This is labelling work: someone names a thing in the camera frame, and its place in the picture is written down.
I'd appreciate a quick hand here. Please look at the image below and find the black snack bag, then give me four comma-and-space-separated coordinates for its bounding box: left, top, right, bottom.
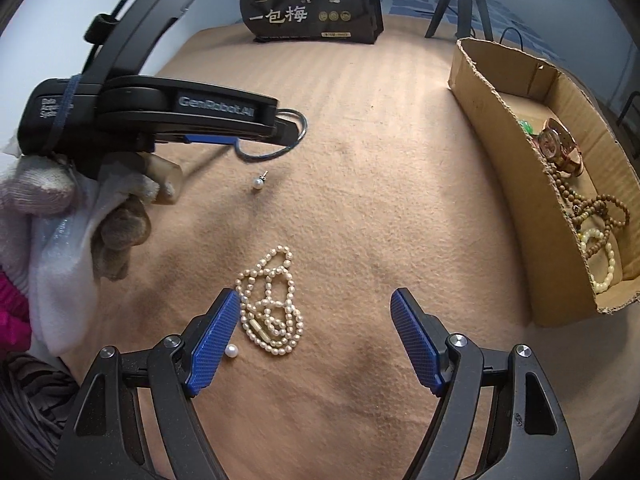
240, 0, 384, 44

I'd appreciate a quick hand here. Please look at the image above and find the pearl earring with stud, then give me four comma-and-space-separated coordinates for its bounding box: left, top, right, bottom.
252, 171, 268, 192

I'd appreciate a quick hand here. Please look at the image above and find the white sleeve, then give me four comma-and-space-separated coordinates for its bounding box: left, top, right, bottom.
0, 159, 126, 356

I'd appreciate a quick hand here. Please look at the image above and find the brown wooden bead necklace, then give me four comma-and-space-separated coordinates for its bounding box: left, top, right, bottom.
546, 164, 630, 261

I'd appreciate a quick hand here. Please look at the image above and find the brown cardboard box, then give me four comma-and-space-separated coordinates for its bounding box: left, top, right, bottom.
448, 38, 639, 327

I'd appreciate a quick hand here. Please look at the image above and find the black power cable with switch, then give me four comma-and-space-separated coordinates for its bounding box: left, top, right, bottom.
497, 26, 525, 51

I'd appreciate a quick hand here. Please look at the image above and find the rose gold wristwatch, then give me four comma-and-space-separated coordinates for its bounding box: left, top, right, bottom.
535, 117, 584, 177

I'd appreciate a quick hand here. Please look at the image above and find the tan blanket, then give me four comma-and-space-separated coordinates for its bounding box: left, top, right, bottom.
64, 16, 639, 479

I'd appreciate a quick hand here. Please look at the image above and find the silver blue bangle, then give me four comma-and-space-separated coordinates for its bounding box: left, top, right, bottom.
234, 108, 309, 164

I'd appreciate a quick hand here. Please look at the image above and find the white pearl necklace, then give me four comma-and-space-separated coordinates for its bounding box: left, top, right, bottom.
234, 244, 305, 357

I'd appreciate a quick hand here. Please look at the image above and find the left hand in grey glove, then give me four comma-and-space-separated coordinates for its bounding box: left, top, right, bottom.
1, 153, 183, 289

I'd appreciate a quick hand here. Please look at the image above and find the cream bead bracelet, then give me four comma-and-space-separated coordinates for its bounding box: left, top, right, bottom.
579, 227, 618, 295

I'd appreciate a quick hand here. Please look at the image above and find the black tripod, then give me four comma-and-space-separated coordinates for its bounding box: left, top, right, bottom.
424, 0, 494, 41

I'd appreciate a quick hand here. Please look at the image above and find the loose white pearl earring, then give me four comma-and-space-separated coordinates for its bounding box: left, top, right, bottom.
224, 344, 239, 359

